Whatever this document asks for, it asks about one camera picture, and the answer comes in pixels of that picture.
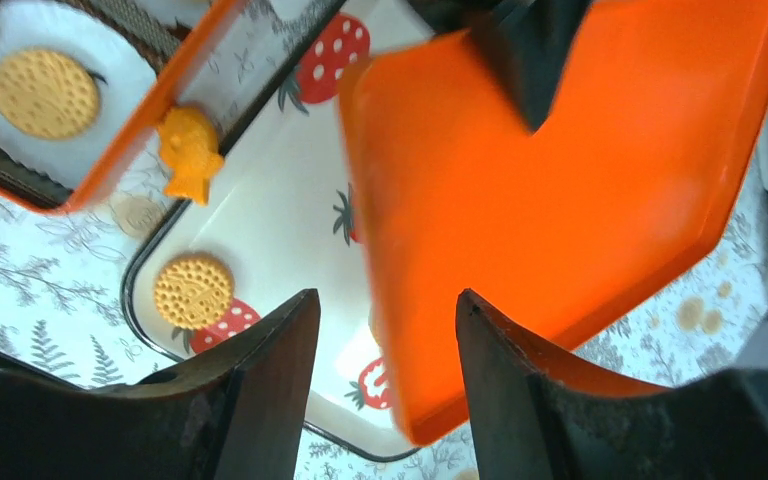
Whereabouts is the round yellow biscuit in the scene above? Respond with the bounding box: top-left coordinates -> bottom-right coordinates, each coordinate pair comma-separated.
153,252 -> 235,330
0,48 -> 101,141

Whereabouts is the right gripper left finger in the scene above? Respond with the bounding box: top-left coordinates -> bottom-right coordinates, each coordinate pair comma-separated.
0,289 -> 320,479

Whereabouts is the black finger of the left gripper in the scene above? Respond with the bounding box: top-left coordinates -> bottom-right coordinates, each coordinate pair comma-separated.
470,0 -> 592,133

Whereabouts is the white paper cup liner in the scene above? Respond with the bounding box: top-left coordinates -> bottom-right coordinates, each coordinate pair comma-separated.
0,1 -> 156,188

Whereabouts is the orange compartment cookie box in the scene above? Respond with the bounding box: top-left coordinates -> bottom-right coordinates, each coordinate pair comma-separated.
0,1 -> 245,214

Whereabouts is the orange box lid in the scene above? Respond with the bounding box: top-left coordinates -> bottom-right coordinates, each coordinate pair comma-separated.
338,1 -> 768,445

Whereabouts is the floral table mat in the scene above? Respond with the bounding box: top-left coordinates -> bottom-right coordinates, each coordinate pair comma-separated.
0,0 -> 768,480

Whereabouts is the orange fish cookie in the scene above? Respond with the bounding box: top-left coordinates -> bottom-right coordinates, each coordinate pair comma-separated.
156,106 -> 225,206

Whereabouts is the white strawberry tray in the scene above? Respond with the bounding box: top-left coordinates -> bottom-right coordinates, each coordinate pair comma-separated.
120,0 -> 438,463

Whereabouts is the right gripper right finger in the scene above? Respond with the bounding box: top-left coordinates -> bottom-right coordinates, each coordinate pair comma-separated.
455,290 -> 768,479

